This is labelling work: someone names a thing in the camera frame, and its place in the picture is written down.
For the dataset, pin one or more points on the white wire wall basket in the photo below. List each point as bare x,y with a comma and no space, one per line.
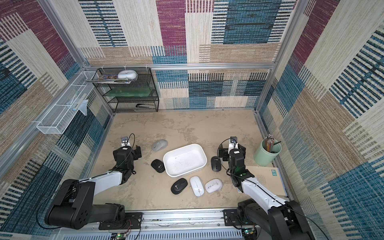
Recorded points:
60,115

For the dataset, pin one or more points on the paper cone in basket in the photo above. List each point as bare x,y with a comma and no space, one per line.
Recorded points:
81,105

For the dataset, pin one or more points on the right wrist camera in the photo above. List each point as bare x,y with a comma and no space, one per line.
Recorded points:
233,144

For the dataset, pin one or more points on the black mouse with logo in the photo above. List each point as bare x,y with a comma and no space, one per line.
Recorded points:
216,164

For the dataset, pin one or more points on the pencils bundle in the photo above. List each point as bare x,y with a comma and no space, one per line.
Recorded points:
271,144

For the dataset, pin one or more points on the black wire shelf rack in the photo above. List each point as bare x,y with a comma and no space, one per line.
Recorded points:
128,104

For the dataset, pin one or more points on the brown notebook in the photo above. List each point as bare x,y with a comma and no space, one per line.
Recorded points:
270,178

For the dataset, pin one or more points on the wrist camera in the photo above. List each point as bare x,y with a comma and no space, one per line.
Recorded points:
125,142
233,144

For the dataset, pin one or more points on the grey computer mouse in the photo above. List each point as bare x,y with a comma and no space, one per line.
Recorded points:
159,145

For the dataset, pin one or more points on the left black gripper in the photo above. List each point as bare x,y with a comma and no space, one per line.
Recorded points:
136,153

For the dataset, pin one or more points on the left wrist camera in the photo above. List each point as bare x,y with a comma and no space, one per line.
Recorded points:
125,142

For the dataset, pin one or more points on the green circuit board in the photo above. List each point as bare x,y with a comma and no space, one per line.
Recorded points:
119,236

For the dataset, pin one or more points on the white plastic storage box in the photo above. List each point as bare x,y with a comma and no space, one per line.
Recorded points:
184,160

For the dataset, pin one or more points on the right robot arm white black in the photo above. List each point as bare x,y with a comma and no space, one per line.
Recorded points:
281,219

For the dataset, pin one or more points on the green sheet on shelf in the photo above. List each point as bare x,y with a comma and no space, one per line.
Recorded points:
128,92

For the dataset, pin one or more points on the green pencil cup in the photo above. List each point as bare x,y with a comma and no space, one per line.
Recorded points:
262,157

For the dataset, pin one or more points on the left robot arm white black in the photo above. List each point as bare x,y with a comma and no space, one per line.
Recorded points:
73,207

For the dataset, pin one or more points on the white vertical mouse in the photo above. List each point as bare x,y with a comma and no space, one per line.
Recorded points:
213,185

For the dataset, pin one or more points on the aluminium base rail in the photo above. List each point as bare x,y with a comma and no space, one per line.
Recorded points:
184,224

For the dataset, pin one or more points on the black stapler on shelf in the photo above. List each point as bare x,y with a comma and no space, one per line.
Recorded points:
145,106

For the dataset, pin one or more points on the black mouse oval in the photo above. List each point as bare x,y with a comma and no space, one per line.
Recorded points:
179,186

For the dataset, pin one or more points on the magazine on shelf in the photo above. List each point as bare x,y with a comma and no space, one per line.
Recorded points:
106,79

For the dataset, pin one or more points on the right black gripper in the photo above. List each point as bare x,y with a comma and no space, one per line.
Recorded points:
222,153

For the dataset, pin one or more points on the white round device on shelf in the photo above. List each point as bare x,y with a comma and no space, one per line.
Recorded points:
129,75

